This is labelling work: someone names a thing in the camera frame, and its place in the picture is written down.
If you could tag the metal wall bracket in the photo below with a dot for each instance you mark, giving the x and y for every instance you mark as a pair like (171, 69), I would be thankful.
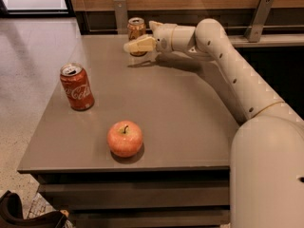
(121, 16)
(254, 31)

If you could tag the red Coca-Cola can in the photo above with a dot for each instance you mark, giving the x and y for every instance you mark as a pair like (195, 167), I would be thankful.
(76, 86)

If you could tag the right metal wall bracket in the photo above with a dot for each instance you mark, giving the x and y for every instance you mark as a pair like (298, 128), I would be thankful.
(254, 31)

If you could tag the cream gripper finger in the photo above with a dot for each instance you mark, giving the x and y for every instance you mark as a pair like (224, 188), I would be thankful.
(155, 26)
(143, 43)

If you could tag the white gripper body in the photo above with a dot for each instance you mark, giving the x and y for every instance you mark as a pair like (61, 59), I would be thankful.
(162, 38)

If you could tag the red apple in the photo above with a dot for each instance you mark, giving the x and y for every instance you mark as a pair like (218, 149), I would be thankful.
(124, 139)

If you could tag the orange LaCroix can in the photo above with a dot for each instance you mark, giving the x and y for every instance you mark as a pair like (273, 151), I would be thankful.
(136, 28)

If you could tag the grey drawer cabinet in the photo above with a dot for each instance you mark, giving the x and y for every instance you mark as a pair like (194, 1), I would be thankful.
(153, 150)

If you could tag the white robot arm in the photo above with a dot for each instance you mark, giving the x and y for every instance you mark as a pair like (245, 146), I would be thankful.
(267, 153)

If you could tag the left metal wall bracket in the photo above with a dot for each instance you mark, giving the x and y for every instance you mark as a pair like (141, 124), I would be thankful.
(121, 16)

